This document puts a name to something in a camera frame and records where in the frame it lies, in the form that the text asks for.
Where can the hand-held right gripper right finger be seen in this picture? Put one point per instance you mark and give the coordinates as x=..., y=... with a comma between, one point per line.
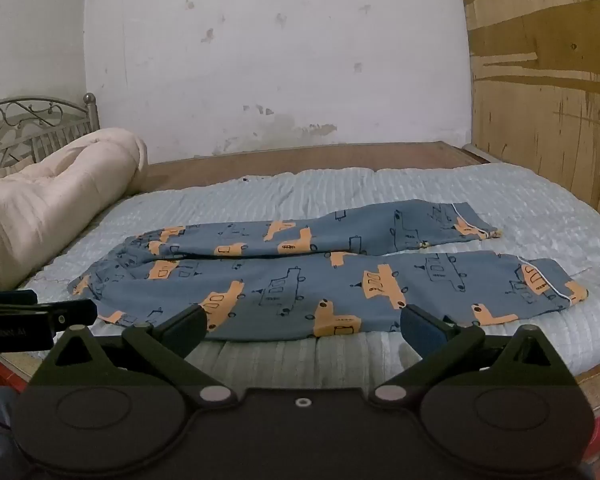
x=420, y=331

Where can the ornate metal headboard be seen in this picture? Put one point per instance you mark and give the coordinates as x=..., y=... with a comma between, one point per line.
x=25, y=125

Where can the blue car-print pants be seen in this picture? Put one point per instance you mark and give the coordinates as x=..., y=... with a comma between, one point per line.
x=290, y=280

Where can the light blue quilted blanket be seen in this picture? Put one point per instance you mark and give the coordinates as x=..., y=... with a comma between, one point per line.
x=330, y=190

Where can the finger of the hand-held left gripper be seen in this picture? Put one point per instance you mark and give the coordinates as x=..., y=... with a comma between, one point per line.
x=7, y=297
x=70, y=314

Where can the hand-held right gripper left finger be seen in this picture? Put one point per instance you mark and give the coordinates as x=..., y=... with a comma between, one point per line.
x=187, y=327

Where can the plywood panel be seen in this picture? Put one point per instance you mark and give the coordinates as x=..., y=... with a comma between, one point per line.
x=545, y=85

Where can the red bed frame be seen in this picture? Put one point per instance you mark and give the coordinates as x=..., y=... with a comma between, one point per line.
x=15, y=370

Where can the brown wooden bed board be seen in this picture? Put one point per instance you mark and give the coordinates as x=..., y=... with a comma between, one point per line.
x=290, y=157

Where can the rolled cream comforter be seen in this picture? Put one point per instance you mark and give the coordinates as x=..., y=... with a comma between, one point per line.
x=45, y=205

